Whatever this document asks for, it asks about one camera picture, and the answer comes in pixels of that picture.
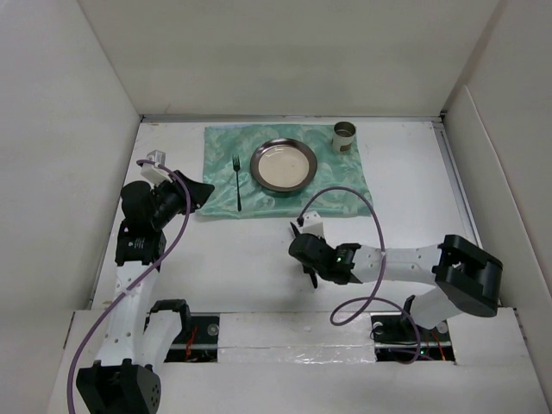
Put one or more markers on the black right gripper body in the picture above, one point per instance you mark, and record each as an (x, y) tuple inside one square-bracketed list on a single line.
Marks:
[(321, 272)]

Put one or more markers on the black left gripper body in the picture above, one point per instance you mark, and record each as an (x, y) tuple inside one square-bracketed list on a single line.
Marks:
[(171, 200)]

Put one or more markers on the silver fork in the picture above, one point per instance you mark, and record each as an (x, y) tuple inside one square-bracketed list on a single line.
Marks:
[(237, 167)]

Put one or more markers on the round metal plate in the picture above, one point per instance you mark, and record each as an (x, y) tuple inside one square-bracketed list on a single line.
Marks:
[(283, 165)]

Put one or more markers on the steel cup with white band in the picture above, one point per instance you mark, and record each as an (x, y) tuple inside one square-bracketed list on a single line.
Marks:
[(344, 134)]

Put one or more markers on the black handled table knife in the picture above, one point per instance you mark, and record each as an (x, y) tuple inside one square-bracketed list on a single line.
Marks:
[(313, 278)]

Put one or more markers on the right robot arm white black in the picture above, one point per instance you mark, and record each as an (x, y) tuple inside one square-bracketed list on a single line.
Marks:
[(463, 277)]

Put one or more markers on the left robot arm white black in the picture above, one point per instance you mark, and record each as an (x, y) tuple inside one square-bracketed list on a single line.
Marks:
[(123, 377)]

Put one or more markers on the white foam front panel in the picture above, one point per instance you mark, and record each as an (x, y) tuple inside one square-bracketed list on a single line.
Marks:
[(297, 337)]

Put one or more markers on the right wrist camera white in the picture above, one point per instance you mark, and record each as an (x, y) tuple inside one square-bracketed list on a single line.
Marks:
[(309, 223)]

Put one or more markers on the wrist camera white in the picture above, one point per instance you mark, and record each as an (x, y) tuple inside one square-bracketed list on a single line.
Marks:
[(151, 171), (309, 223)]

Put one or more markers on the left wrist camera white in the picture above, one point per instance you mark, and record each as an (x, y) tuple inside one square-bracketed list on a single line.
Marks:
[(151, 171)]

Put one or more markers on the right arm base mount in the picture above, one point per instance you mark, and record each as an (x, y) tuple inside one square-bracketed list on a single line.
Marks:
[(395, 340)]

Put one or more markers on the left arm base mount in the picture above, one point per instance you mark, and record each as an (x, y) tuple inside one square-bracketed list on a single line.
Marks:
[(199, 344)]

